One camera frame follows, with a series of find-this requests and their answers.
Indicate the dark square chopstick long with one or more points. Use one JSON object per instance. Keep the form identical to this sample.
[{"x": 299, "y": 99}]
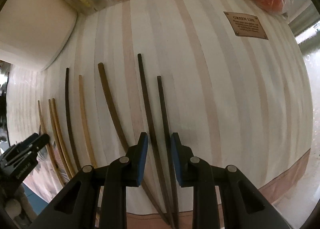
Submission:
[{"x": 153, "y": 139}]

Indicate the grey gloved hand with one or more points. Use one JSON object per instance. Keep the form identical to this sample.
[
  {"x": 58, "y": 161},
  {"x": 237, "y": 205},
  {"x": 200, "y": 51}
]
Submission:
[{"x": 18, "y": 208}]

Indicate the brown label patch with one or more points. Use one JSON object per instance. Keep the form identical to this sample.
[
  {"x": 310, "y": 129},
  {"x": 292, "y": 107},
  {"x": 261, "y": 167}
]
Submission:
[{"x": 246, "y": 25}]

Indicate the white chopstick holder cup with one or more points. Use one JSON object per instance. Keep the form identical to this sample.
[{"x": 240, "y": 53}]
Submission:
[{"x": 34, "y": 32}]

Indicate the brown wooden chopstick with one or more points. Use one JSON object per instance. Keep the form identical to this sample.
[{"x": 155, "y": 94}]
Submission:
[{"x": 121, "y": 135}]

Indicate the black thin chopstick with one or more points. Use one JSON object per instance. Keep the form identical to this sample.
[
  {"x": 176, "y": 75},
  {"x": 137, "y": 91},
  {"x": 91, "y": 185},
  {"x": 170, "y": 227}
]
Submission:
[{"x": 68, "y": 119}]

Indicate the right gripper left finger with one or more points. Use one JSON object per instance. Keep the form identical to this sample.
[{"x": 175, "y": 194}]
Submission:
[{"x": 95, "y": 191}]

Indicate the tan bamboo chopstick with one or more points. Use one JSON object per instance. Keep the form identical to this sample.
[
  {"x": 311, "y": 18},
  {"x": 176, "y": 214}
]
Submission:
[
  {"x": 57, "y": 140},
  {"x": 69, "y": 168}
]

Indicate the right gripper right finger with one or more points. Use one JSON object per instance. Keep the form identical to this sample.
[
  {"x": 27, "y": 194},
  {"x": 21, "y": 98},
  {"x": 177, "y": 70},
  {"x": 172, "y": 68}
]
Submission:
[{"x": 222, "y": 196}]

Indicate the light bamboo chopstick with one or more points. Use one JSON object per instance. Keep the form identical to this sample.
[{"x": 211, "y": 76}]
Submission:
[{"x": 87, "y": 137}]

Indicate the pale wooden chopstick banded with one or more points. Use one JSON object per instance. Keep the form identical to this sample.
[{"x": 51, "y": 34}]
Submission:
[{"x": 49, "y": 147}]

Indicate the striped cat placemat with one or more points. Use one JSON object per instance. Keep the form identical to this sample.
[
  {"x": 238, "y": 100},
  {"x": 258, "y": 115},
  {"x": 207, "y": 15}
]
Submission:
[{"x": 234, "y": 100}]

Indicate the dark square chopstick short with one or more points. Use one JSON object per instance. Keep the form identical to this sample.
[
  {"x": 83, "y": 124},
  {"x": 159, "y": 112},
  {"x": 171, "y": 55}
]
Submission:
[{"x": 175, "y": 212}]

